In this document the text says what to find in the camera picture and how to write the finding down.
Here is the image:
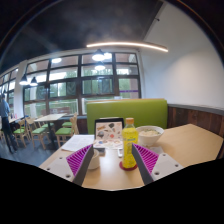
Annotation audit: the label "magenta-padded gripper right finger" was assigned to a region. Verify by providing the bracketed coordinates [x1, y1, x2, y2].
[130, 143, 184, 186]

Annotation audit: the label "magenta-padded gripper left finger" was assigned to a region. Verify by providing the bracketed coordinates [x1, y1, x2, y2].
[43, 143, 95, 187]

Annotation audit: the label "yellow drink bottle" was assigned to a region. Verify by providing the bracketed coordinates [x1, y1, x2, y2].
[121, 117, 139, 170]

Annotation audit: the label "white paper sheet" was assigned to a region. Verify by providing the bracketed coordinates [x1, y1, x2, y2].
[60, 134, 96, 153]

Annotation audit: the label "white mug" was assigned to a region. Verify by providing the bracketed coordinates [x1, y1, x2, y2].
[87, 148, 101, 171]

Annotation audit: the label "white bowl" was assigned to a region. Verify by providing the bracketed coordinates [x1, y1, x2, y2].
[135, 125, 165, 148]

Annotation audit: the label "wooden chairs with green seats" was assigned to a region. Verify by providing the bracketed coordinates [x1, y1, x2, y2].
[0, 113, 79, 150]

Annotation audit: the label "colourful printed leaflet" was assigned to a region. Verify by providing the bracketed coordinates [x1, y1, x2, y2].
[92, 138, 124, 150]

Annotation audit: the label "wooden dining table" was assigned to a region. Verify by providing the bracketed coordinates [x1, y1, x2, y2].
[34, 113, 68, 149]

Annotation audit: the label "black-framed tablet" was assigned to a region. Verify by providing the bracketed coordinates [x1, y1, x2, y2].
[94, 117, 125, 141]

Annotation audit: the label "green bench backrest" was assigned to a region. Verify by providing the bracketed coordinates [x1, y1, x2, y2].
[86, 98, 169, 135]

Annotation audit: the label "person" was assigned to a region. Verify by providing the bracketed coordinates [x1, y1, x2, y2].
[0, 93, 18, 155]

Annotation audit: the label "black pendant lamps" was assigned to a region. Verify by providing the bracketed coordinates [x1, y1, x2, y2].
[18, 48, 108, 88]

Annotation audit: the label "long curved ceiling light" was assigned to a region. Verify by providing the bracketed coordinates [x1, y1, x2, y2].
[85, 41, 169, 54]

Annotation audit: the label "dark-framed window wall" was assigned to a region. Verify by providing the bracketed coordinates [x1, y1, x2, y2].
[0, 51, 143, 118]

